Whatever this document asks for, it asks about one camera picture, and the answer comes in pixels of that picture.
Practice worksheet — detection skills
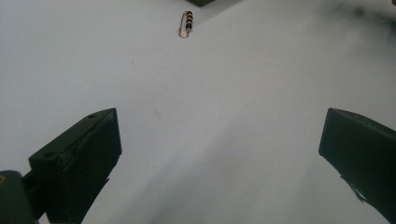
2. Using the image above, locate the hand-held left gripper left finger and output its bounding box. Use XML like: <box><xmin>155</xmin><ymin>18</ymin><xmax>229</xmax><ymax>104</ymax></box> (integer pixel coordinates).
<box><xmin>21</xmin><ymin>107</ymin><xmax>123</xmax><ymax>224</ymax></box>

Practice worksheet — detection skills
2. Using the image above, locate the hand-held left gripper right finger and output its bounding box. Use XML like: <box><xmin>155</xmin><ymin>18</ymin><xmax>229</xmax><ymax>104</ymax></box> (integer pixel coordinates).
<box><xmin>318</xmin><ymin>107</ymin><xmax>396</xmax><ymax>224</ymax></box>

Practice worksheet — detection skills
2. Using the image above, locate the smoky clear drawer box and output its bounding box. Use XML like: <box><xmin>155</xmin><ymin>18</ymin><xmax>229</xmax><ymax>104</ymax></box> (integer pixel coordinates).
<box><xmin>186</xmin><ymin>0</ymin><xmax>217</xmax><ymax>7</ymax></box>

